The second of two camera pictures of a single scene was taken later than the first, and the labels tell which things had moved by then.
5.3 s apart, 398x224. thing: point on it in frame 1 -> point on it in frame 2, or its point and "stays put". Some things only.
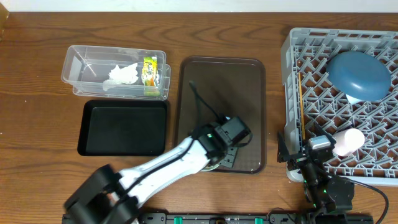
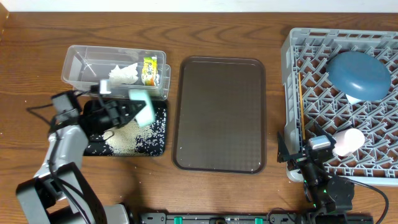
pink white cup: [347, 141] stays put
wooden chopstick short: [302, 117] stays put
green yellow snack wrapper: [150, 75] stays put
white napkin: [126, 75] stays put
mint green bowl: [209, 168] -> [145, 117]
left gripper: [231, 163] -> [107, 111]
